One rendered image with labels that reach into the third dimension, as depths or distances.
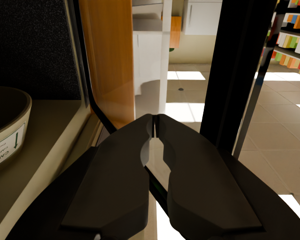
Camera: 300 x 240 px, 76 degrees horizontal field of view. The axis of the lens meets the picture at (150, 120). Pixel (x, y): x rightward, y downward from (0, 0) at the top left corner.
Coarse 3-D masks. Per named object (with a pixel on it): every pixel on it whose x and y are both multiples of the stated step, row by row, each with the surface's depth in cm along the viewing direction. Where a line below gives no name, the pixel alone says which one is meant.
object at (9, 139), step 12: (0, 96) 27; (12, 96) 26; (24, 96) 24; (0, 108) 27; (12, 108) 26; (24, 108) 21; (0, 120) 27; (12, 120) 19; (24, 120) 21; (0, 132) 18; (12, 132) 19; (24, 132) 23; (0, 144) 18; (12, 144) 20; (0, 156) 19; (12, 156) 21; (0, 168) 20
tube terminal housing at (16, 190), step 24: (48, 120) 30; (72, 120) 30; (24, 144) 24; (48, 144) 24; (72, 144) 30; (24, 168) 21; (48, 168) 23; (0, 192) 18; (24, 192) 19; (0, 216) 16
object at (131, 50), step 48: (96, 0) 21; (144, 0) 13; (192, 0) 10; (288, 0) 7; (96, 48) 25; (144, 48) 15; (192, 48) 11; (96, 96) 32; (144, 96) 17; (192, 96) 12; (240, 144) 10
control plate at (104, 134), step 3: (102, 129) 36; (105, 129) 37; (102, 132) 35; (105, 132) 36; (108, 132) 37; (102, 135) 35; (105, 135) 36; (108, 135) 36; (99, 138) 34; (102, 138) 34; (105, 138) 35; (99, 141) 33; (96, 144) 32
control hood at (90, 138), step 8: (88, 120) 38; (96, 120) 37; (88, 128) 35; (96, 128) 35; (80, 136) 33; (88, 136) 33; (96, 136) 34; (80, 144) 31; (88, 144) 31; (72, 152) 29; (80, 152) 29; (72, 160) 28; (64, 168) 26
